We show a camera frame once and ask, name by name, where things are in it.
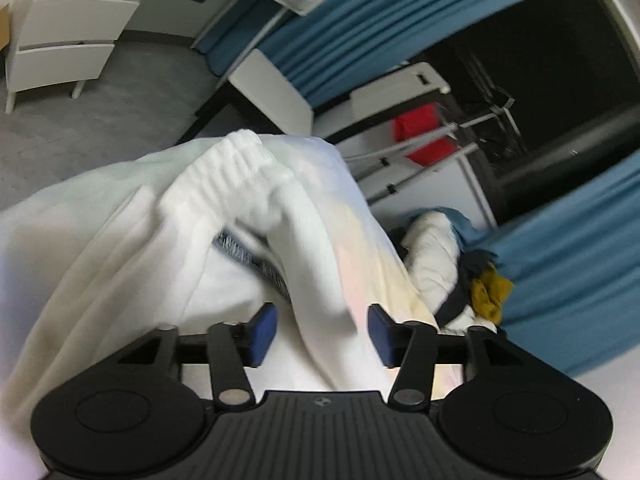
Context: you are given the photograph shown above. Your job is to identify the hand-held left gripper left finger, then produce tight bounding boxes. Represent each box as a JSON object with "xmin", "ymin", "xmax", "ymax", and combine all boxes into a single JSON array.
[{"xmin": 117, "ymin": 302, "xmax": 279, "ymax": 411}]

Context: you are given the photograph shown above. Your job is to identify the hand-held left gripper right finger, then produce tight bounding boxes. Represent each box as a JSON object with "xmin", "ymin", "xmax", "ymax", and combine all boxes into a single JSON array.
[{"xmin": 367, "ymin": 304, "xmax": 521, "ymax": 411}]

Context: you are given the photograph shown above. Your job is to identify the white sweatpants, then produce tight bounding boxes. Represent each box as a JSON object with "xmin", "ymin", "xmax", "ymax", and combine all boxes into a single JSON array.
[{"xmin": 0, "ymin": 130, "xmax": 391, "ymax": 461}]

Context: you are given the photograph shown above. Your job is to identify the dark cloth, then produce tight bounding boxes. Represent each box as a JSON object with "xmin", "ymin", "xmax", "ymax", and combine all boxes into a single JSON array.
[{"xmin": 434, "ymin": 250, "xmax": 501, "ymax": 329}]

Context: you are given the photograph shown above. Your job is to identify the pastel tie-dye bed sheet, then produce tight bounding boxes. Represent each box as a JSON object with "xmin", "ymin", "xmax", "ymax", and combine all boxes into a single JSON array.
[{"xmin": 0, "ymin": 132, "xmax": 466, "ymax": 480}]

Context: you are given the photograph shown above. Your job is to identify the garment steamer stand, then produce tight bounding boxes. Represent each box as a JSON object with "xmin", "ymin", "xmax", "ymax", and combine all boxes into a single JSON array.
[{"xmin": 345, "ymin": 94, "xmax": 522, "ymax": 207}]

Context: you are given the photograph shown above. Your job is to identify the red cloth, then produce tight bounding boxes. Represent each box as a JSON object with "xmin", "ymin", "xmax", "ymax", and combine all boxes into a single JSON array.
[{"xmin": 392, "ymin": 102, "xmax": 464, "ymax": 167}]

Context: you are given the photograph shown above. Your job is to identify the dark window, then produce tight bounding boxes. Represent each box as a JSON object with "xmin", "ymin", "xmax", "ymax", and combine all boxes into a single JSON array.
[{"xmin": 415, "ymin": 0, "xmax": 640, "ymax": 211}]

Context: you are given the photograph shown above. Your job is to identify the white dressing table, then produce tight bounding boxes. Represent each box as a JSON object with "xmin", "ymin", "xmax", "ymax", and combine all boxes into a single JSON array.
[{"xmin": 5, "ymin": 0, "xmax": 332, "ymax": 114}]

